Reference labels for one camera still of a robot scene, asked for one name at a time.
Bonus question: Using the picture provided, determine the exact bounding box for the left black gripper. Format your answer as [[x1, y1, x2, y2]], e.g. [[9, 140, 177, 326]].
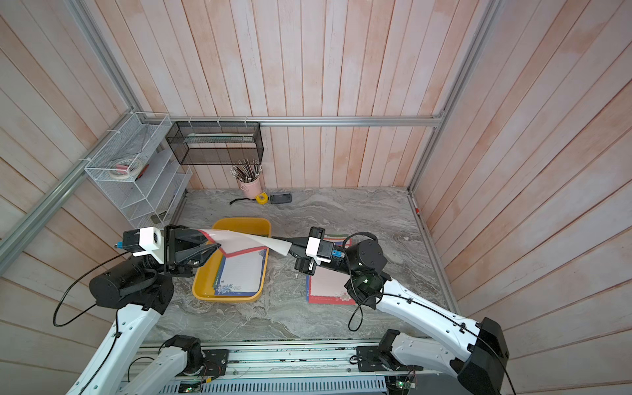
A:
[[127, 224, 222, 278]]

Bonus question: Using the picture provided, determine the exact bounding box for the aluminium front rail frame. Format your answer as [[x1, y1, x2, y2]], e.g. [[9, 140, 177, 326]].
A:
[[86, 338, 495, 395]]

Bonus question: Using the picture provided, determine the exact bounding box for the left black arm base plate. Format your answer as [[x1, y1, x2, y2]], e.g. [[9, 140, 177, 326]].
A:
[[175, 348, 230, 378]]

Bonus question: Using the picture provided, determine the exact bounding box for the tape roll on shelf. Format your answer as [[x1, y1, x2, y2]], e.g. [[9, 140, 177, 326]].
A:
[[107, 156, 146, 181]]

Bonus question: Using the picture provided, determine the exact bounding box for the black mesh wall basket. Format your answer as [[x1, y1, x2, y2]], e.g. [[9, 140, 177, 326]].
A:
[[166, 120, 264, 166]]

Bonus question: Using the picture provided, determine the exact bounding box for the white wire shelf rack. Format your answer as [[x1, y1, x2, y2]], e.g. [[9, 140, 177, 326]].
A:
[[85, 112, 192, 228]]

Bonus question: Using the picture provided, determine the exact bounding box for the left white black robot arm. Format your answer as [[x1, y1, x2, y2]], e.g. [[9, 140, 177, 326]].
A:
[[69, 225, 226, 394]]

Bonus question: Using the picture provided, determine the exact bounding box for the red bordered stationery paper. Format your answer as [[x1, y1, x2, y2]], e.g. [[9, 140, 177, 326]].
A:
[[200, 230, 292, 258], [306, 268, 355, 305], [324, 236, 352, 248]]

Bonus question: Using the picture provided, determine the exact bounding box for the pencils bundle in cup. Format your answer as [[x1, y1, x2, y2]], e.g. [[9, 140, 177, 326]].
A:
[[231, 160, 262, 184]]

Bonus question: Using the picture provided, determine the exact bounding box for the yellow tape measure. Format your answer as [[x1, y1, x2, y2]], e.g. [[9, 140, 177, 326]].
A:
[[255, 192, 269, 205]]

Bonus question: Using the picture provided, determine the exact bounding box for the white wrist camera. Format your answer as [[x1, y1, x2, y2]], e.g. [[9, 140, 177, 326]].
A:
[[306, 236, 345, 264], [115, 227, 165, 264]]

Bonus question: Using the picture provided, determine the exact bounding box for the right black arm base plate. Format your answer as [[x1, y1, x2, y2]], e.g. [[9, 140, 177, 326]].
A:
[[350, 346, 424, 372]]

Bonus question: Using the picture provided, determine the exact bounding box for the yellow plastic storage tray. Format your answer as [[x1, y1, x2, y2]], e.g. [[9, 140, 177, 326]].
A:
[[192, 217, 272, 303]]

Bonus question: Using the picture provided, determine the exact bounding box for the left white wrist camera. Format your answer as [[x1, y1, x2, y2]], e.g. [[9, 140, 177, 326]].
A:
[[115, 227, 165, 264]]

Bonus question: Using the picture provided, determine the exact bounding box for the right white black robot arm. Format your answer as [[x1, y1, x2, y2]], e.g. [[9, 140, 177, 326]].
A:
[[285, 227, 510, 394]]

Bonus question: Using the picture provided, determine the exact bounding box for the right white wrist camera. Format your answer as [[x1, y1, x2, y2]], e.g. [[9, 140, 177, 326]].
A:
[[306, 236, 345, 264]]

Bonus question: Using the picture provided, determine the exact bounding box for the pink pencil cup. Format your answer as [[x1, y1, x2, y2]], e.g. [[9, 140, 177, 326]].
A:
[[238, 178, 263, 199]]

